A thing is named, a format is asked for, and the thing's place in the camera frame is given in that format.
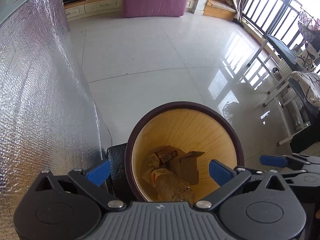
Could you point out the clear plastic bottle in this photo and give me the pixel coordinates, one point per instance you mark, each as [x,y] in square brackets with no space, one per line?
[172,187]

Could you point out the cartoon print tote bag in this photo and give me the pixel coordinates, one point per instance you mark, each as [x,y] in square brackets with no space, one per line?
[307,58]

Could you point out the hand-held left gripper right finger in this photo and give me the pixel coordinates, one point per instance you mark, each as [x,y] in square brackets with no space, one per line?
[220,172]

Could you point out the silver foil sheet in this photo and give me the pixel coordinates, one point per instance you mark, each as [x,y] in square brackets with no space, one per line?
[45,92]

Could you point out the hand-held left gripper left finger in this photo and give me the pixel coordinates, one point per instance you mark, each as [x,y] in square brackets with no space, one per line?
[98,173]

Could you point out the red snack packet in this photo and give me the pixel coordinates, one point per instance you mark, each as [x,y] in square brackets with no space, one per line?
[167,156]

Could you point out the wooden staircase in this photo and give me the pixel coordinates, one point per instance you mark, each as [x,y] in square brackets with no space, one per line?
[217,11]

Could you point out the brown cardboard box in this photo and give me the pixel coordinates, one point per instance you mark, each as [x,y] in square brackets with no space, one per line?
[186,170]

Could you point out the cream low drawer cabinet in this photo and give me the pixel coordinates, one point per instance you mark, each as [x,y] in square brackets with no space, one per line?
[100,6]

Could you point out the white tissue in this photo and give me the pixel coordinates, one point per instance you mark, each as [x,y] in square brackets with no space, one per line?
[153,161]

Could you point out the patterned blanket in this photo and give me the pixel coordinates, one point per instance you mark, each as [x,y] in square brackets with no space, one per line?
[307,87]

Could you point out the white frame chair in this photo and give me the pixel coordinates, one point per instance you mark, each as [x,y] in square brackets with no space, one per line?
[282,48]
[285,120]

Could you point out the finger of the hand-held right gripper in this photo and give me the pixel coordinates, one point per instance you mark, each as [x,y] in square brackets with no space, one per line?
[272,161]

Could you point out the yellow trash bin dark rim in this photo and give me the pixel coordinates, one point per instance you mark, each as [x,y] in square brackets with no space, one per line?
[187,130]

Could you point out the beige curtain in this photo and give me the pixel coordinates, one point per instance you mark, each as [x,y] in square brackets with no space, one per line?
[241,0]

